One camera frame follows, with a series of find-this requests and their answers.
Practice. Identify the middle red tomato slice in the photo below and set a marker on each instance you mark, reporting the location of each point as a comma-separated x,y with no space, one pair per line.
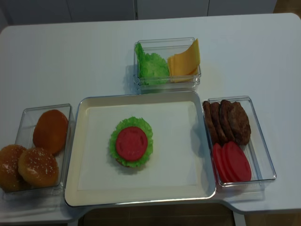
230,176

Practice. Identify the sesame bun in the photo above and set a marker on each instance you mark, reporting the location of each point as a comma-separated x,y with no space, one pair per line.
10,179
38,167

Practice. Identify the yellow cheese slice stack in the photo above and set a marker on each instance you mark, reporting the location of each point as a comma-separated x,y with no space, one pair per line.
185,64

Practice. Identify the green lettuce leaf on burger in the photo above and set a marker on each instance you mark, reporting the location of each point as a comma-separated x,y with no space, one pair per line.
136,122

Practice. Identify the plain orange bun half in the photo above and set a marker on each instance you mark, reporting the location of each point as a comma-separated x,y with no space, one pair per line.
51,131

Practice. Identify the front red tomato slice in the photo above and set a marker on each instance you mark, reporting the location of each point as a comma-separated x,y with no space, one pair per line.
237,162

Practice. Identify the left red tomato slice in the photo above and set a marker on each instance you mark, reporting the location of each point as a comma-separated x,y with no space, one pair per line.
217,150

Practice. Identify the clear lettuce cheese container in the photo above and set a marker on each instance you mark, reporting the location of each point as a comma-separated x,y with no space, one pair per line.
166,48

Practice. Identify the clear bun container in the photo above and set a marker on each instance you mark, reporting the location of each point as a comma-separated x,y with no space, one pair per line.
24,138

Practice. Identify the clear patty tomato container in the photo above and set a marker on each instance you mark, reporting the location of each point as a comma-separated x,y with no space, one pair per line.
256,150

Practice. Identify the red tomato slice on burger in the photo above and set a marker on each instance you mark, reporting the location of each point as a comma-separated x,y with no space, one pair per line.
131,143

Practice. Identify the right sesame bun top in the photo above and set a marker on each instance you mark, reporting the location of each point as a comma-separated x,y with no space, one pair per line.
38,167

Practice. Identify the left sesame bun top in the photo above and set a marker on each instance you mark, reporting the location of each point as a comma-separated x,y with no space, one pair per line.
10,179

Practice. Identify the green lettuce pile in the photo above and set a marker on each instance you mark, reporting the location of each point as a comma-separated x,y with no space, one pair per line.
153,69

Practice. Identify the brown meat patty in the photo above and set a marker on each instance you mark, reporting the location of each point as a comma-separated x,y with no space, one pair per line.
215,114
224,106
239,123
209,123

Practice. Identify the white metal tray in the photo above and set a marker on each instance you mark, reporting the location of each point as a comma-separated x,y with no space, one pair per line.
179,169

